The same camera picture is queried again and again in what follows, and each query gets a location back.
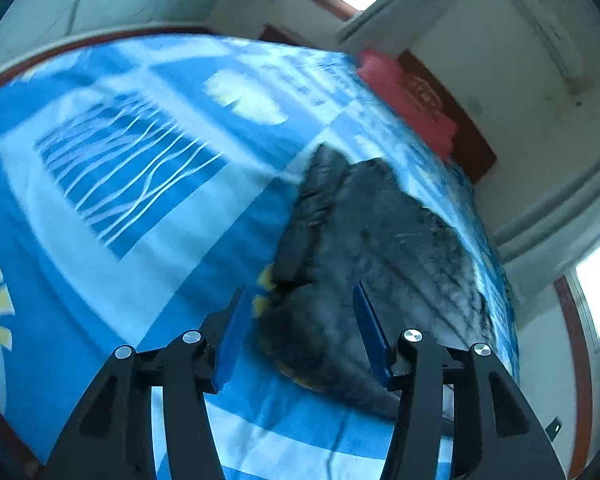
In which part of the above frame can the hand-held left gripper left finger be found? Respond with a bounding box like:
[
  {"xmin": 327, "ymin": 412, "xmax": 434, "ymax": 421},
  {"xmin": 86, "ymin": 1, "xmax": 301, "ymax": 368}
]
[{"xmin": 42, "ymin": 284, "xmax": 255, "ymax": 480}]

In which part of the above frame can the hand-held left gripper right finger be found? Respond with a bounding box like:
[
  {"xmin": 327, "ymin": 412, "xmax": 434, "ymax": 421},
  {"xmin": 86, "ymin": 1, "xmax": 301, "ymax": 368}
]
[{"xmin": 352, "ymin": 280, "xmax": 566, "ymax": 480}]

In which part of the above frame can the wooden headboard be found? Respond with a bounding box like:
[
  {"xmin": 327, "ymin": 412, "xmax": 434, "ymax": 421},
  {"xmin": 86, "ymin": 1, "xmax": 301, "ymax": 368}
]
[{"xmin": 397, "ymin": 50, "xmax": 498, "ymax": 183}]

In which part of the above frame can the white air conditioner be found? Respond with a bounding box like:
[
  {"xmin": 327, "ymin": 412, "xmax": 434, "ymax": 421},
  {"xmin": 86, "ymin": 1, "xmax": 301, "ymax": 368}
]
[{"xmin": 509, "ymin": 0, "xmax": 587, "ymax": 82}]

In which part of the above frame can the black puffer jacket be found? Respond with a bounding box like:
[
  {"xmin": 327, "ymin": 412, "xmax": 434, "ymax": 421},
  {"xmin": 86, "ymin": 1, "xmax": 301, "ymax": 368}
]
[{"xmin": 252, "ymin": 142, "xmax": 498, "ymax": 421}]

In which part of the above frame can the red pillow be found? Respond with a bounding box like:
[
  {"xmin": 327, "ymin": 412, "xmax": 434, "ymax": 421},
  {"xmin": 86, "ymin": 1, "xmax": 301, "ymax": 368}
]
[{"xmin": 356, "ymin": 49, "xmax": 458, "ymax": 161}]

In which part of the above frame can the blue white patterned bedsheet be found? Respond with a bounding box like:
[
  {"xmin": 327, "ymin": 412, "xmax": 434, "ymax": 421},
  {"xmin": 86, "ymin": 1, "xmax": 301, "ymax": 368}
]
[{"xmin": 0, "ymin": 30, "xmax": 521, "ymax": 480}]

